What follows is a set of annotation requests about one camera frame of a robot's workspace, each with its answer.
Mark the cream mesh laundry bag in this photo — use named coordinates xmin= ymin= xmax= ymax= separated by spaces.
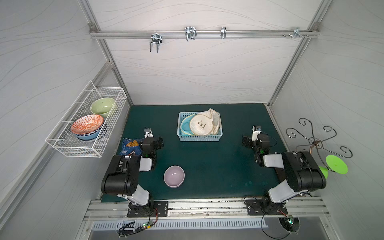
xmin=189 ymin=109 xmax=222 ymax=136

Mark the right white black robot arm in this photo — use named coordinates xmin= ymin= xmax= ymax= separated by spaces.
xmin=242 ymin=134 xmax=327 ymax=213

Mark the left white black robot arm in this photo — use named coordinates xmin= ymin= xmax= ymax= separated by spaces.
xmin=101 ymin=137 xmax=164 ymax=210

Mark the blue snack bag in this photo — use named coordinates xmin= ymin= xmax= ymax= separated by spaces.
xmin=119 ymin=138 xmax=142 ymax=156

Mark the teal mesh laundry bag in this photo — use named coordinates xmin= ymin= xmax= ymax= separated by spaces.
xmin=180 ymin=115 xmax=195 ymax=136

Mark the lilac ceramic bowl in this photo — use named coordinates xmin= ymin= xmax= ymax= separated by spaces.
xmin=164 ymin=166 xmax=186 ymax=188

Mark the light blue plastic basket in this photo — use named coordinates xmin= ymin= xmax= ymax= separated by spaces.
xmin=177 ymin=112 xmax=223 ymax=142

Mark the black scrolled metal stand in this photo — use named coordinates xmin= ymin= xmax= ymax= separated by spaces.
xmin=286 ymin=118 xmax=354 ymax=174

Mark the dark green table mat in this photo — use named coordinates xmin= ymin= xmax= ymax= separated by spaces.
xmin=123 ymin=104 xmax=286 ymax=200

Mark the blue bowl under orange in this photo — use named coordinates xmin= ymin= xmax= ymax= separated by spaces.
xmin=74 ymin=128 xmax=102 ymax=141

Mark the green ceramic bowl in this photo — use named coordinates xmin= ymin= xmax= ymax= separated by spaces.
xmin=90 ymin=98 xmax=117 ymax=119

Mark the orange patterned bowl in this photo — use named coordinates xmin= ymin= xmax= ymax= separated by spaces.
xmin=71 ymin=114 xmax=104 ymax=135

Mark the green round disc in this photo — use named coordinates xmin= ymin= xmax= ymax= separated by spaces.
xmin=326 ymin=155 xmax=349 ymax=175

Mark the left double metal hook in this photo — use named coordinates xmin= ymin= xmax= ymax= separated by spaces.
xmin=150 ymin=33 xmax=163 ymax=53

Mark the middle metal hook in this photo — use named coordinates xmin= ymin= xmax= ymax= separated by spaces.
xmin=185 ymin=27 xmax=197 ymax=42

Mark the small metal hook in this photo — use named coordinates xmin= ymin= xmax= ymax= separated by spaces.
xmin=221 ymin=27 xmax=227 ymax=39

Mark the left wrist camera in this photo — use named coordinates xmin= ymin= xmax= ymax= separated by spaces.
xmin=144 ymin=128 xmax=154 ymax=138

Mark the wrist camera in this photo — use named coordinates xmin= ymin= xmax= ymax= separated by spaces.
xmin=144 ymin=128 xmax=154 ymax=138
xmin=252 ymin=126 xmax=262 ymax=141

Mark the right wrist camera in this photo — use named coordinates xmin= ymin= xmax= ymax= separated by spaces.
xmin=252 ymin=126 xmax=262 ymax=141

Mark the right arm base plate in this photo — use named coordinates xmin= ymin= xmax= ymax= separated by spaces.
xmin=243 ymin=199 xmax=288 ymax=216

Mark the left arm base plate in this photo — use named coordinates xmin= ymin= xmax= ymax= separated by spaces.
xmin=127 ymin=201 xmax=169 ymax=218

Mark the white wire wall basket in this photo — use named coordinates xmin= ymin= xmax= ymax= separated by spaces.
xmin=46 ymin=82 xmax=127 ymax=158

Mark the white slotted cable duct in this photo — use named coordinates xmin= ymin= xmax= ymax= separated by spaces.
xmin=92 ymin=218 xmax=269 ymax=232

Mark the aluminium front rail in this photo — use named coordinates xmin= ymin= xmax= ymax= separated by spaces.
xmin=84 ymin=197 xmax=331 ymax=221

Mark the aluminium rail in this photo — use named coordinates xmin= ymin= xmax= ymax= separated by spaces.
xmin=84 ymin=197 xmax=331 ymax=221
xmin=90 ymin=30 xmax=321 ymax=40

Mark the aluminium top rail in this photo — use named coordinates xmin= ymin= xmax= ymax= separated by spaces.
xmin=90 ymin=30 xmax=321 ymax=40

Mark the right metal hook bracket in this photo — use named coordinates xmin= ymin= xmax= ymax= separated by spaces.
xmin=282 ymin=28 xmax=309 ymax=40

